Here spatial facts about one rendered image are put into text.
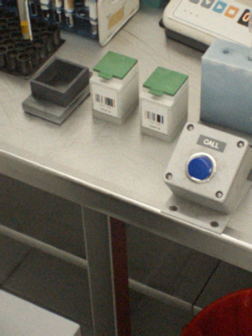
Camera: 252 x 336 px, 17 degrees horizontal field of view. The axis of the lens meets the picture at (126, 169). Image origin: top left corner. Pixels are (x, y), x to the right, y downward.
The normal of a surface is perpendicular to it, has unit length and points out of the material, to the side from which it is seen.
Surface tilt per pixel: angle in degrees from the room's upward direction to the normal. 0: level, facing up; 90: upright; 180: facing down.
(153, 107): 90
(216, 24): 25
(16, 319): 1
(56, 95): 90
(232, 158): 30
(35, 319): 1
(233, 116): 90
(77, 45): 0
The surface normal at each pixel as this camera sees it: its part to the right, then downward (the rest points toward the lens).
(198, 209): -0.04, -0.71
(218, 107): -0.46, 0.63
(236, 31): -0.29, -0.40
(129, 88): 0.88, 0.32
